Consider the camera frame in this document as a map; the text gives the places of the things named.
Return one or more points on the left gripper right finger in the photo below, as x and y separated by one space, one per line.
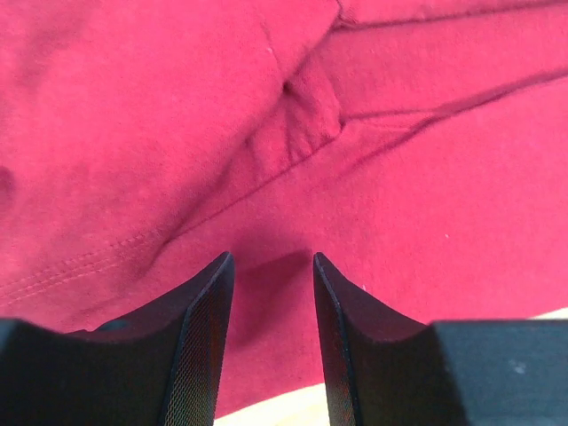
380 367

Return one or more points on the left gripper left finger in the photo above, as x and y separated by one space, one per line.
157 365

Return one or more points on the dark red t shirt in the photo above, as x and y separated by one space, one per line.
421 145

